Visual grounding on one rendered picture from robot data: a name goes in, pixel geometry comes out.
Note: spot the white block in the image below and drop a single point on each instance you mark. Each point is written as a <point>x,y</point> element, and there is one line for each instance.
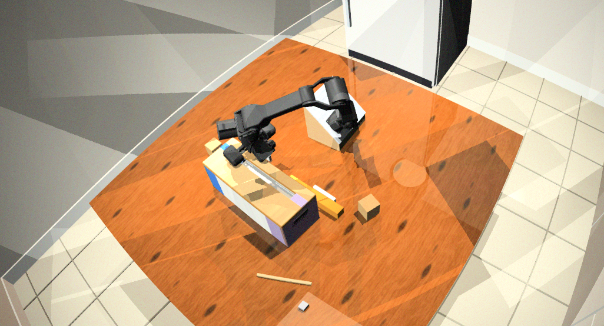
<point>303,305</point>

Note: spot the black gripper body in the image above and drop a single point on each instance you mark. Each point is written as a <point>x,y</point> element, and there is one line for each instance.
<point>235,156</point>

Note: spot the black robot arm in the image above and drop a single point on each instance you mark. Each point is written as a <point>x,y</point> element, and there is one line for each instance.
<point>250,119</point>

